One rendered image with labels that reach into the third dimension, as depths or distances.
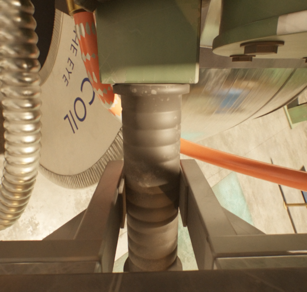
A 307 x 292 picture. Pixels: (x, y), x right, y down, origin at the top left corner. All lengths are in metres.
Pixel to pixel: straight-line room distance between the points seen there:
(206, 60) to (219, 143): 2.25
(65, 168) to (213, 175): 1.88
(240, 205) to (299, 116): 2.71
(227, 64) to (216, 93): 0.08
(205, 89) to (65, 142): 0.39
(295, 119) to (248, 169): 4.84
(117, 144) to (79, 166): 0.19
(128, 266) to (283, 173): 0.13
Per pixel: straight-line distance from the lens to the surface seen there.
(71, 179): 0.67
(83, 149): 0.55
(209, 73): 0.43
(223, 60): 0.43
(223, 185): 2.50
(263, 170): 0.18
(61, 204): 1.42
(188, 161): 0.15
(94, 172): 0.53
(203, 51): 0.36
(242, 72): 0.55
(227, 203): 2.53
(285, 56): 0.18
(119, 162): 0.15
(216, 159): 0.18
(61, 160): 0.69
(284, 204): 3.87
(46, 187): 1.40
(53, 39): 0.60
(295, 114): 5.00
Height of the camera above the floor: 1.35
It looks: 47 degrees down
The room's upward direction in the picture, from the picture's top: 70 degrees clockwise
